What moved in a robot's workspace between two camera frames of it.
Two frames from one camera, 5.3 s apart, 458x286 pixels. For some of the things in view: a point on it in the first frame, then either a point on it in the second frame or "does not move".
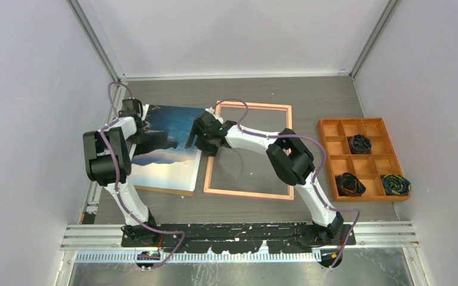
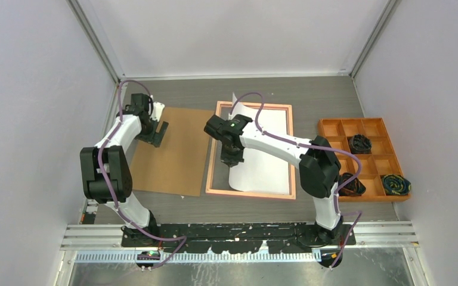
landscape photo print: (161, 159) -> (257, 171)
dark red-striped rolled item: (348, 185) does not move
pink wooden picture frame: (219, 104) does not move
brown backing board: (171, 170) does not move
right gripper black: (207, 151) -> (231, 160)
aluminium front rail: (399, 235) does not move
